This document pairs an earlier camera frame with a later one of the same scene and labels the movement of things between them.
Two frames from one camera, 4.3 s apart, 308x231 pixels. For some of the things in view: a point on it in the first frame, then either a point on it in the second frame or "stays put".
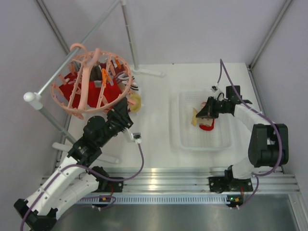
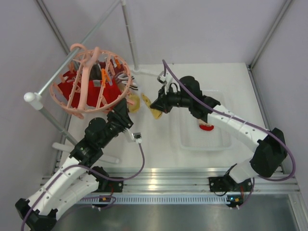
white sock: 134,86 stays put
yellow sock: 137,106 stays put
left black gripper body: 117,121 stays put
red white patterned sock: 206,123 stays put
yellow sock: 194,120 → 156,114
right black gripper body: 216,107 → 168,99
